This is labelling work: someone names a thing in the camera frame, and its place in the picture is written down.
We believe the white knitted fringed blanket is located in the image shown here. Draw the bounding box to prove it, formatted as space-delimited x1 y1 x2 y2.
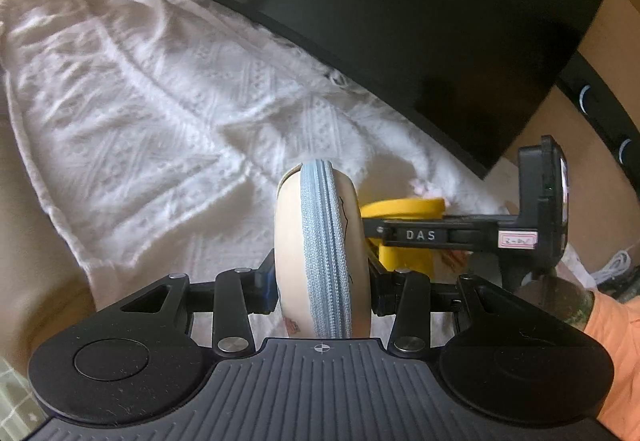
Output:
0 0 591 317

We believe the person's right forearm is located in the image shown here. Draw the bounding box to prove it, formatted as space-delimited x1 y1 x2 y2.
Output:
565 271 640 441

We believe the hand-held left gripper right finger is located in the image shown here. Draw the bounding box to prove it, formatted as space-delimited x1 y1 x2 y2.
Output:
370 251 551 356

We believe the beige round zipper pouch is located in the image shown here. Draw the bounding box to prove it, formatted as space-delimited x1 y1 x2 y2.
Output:
275 160 372 339

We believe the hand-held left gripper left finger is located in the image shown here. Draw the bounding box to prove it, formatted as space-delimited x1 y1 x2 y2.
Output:
107 251 279 356

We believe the small pink wrapper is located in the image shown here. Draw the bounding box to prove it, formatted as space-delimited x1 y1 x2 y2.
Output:
409 178 442 200

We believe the white coiled cable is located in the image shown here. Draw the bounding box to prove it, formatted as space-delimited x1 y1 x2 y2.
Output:
597 251 636 284

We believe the black computer monitor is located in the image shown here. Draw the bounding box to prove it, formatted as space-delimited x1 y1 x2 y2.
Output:
162 0 608 180

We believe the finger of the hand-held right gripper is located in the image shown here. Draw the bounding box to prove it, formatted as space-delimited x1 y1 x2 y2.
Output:
360 218 388 252

